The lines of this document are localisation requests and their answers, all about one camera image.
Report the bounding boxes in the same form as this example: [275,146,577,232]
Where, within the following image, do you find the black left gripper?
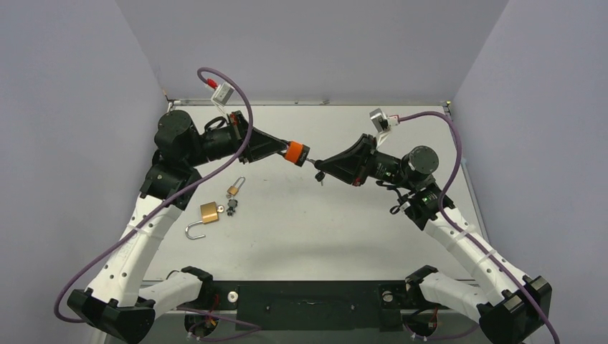
[184,110,286,168]

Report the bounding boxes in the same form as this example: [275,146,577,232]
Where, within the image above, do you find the black headed key bunch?
[315,171,326,186]

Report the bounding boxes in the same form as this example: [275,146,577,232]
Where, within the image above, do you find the orange round padlock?
[283,141,310,167]

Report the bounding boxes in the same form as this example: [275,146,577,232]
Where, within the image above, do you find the small brass padlock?
[226,176,246,199]

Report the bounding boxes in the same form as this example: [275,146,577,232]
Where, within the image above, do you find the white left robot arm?
[67,110,288,343]

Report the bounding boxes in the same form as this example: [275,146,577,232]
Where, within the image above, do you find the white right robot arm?
[314,134,552,343]

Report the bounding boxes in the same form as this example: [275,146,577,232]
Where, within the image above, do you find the small black keys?
[226,199,238,216]

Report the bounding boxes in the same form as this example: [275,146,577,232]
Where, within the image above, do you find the large brass padlock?
[184,202,225,240]

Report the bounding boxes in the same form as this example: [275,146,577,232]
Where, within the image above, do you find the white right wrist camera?
[369,108,399,147]

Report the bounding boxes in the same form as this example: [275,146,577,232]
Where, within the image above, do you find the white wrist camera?
[369,108,399,147]
[206,78,234,107]

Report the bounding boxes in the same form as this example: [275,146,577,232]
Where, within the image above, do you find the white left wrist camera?
[206,78,234,107]

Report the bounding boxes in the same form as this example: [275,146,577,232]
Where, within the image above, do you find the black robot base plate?
[190,280,436,331]

